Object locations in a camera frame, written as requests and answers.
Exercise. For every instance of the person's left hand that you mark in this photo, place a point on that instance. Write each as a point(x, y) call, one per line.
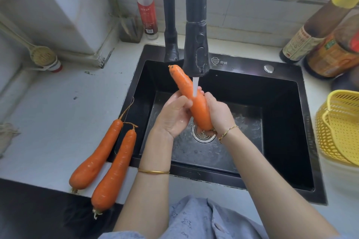
point(171, 119)

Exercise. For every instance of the person's right hand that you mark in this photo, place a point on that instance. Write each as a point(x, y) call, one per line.
point(223, 118)

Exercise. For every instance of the person's left fingers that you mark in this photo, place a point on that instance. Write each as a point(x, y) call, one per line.
point(179, 101)

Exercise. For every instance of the person's right fingers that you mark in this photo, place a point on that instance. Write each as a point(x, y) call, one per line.
point(211, 101)

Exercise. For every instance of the wet orange carrot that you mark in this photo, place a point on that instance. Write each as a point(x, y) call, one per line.
point(197, 107)

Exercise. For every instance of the person's left forearm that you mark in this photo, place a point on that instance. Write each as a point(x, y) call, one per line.
point(148, 191)

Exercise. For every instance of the person's right forearm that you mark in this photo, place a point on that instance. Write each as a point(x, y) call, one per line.
point(269, 182)

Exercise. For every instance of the stream of tap water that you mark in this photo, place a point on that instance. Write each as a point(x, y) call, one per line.
point(195, 87)

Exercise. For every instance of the metal sink drain strainer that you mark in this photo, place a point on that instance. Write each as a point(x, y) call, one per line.
point(202, 135)

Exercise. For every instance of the silver sink button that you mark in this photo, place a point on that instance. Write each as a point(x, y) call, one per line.
point(268, 68)

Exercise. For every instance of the black kitchen sink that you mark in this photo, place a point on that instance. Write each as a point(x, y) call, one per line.
point(277, 124)

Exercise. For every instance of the gold bangle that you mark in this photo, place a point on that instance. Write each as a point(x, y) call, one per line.
point(153, 172)

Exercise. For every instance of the black kitchen faucet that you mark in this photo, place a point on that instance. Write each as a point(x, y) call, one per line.
point(196, 20)

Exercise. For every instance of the dark glass vase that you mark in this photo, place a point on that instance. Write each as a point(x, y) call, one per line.
point(131, 30)

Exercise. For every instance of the thick orange carrot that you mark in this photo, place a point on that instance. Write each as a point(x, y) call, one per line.
point(116, 173)

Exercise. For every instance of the long orange carrot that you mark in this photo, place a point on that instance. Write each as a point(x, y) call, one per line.
point(96, 153)

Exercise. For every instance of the clear bottle red cap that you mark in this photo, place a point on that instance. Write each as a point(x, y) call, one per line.
point(146, 9)

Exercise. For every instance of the blue patterned shirt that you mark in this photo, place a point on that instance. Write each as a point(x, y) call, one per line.
point(193, 219)

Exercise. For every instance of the dark sauce bottle yellow cap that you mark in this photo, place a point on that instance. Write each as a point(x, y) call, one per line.
point(314, 31)

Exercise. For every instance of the small white red container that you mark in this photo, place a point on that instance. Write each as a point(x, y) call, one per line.
point(57, 66)

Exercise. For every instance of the brown jar orange label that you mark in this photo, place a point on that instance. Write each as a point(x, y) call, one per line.
point(333, 54)

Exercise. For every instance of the yellow plastic colander basket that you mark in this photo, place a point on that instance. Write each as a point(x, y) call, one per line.
point(340, 126)

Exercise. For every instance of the wooden spoon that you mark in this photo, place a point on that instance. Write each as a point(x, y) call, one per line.
point(39, 54)

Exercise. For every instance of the black stove top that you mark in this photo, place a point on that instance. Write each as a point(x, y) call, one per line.
point(42, 210)

